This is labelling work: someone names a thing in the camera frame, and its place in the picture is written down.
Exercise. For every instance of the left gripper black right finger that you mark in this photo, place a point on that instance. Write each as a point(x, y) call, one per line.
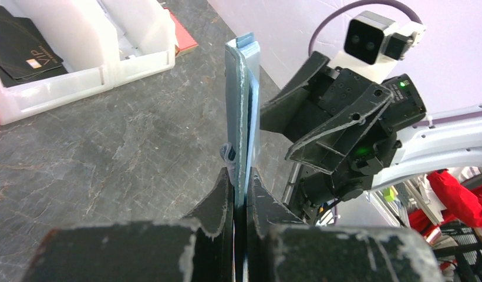
point(283, 248)

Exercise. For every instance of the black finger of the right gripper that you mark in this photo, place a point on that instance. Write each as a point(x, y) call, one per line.
point(276, 114)
point(327, 146)

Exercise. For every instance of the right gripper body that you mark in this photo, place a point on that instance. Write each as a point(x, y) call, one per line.
point(329, 92)

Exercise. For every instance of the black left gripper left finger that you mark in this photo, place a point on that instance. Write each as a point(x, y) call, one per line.
point(196, 247)

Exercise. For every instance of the blue card holder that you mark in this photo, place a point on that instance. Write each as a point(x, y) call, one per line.
point(242, 72)

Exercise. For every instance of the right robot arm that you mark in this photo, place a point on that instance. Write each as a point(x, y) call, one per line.
point(451, 139)

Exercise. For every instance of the playing card box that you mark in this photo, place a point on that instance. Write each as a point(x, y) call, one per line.
point(185, 43)

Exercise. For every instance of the black card in bin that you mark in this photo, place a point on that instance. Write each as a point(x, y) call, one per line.
point(25, 55)

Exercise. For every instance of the person in red jacket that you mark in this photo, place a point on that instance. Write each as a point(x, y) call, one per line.
point(460, 202)

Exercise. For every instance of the white right plastic bin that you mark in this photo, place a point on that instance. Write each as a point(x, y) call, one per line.
point(146, 38)

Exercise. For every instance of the white plastic bin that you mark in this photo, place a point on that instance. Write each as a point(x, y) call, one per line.
point(80, 33)
point(146, 38)

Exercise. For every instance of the white middle plastic bin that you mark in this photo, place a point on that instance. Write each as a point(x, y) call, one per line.
point(80, 33)

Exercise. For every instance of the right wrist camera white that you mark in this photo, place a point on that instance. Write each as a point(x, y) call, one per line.
point(375, 44)

